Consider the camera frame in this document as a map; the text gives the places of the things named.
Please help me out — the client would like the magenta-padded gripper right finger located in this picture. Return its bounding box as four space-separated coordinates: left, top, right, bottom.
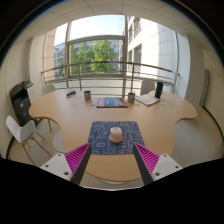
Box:
132 142 184 186

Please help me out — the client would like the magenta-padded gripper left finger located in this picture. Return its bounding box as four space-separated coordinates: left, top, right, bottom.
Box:
40 142 93 186

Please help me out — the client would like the beige computer mouse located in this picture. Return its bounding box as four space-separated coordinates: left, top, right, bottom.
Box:
108 126 124 144

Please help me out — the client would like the dark blue patterned mouse pad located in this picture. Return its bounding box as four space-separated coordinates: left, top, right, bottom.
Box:
87 120 146 155

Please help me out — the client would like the white chair with wooden legs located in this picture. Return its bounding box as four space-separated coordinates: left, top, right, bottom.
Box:
5 115 52 166

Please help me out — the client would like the black upright box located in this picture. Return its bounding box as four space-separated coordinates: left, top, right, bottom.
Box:
154 81 164 99

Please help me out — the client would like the red and blue magazine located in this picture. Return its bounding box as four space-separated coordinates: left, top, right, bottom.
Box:
96 96 129 109

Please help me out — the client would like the metal balcony railing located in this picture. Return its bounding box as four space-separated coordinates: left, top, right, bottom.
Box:
40 60 180 91

